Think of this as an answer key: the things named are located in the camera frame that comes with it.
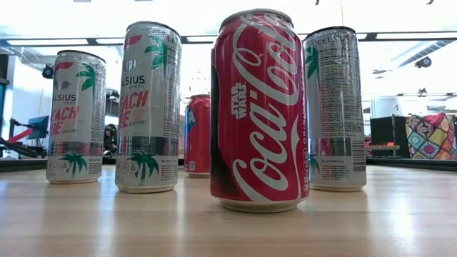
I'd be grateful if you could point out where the Celsius Peach Vibe can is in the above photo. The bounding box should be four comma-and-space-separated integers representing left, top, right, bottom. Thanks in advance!
114, 21, 183, 194
45, 49, 107, 185
302, 26, 368, 193

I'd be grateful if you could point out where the red can blue letter print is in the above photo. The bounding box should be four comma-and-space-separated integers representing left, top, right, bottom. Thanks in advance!
184, 94, 212, 178

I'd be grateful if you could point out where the red Coca-Cola Star Wars can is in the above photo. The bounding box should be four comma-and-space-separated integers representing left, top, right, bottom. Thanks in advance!
209, 8, 311, 214

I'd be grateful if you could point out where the person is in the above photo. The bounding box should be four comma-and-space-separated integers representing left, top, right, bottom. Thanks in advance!
103, 124, 119, 158

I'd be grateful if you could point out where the black cabinet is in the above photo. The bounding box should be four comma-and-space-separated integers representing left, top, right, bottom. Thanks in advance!
369, 114, 411, 158

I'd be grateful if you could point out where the wooden bench top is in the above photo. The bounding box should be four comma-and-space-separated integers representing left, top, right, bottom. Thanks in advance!
364, 143, 401, 151

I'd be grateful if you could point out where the white cylindrical tank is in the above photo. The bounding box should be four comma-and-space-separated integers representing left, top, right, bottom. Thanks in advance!
370, 96, 404, 119

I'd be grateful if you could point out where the computer monitor blue screen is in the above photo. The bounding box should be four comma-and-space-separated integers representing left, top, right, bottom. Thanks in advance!
25, 115, 50, 141

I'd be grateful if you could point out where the colourful patchwork quilt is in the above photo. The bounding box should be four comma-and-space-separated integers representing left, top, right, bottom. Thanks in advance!
405, 113, 457, 161

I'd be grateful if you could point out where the ceiling light strip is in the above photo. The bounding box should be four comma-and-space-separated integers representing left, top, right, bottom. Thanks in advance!
375, 31, 457, 40
6, 38, 89, 46

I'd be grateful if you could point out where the red bar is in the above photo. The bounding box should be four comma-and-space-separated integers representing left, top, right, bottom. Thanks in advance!
6, 128, 34, 143

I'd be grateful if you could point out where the black curved bar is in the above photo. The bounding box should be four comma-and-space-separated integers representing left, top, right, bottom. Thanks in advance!
0, 137, 39, 158

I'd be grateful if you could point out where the grey ceiling duct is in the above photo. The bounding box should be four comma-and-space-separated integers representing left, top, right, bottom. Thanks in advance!
396, 39, 455, 69

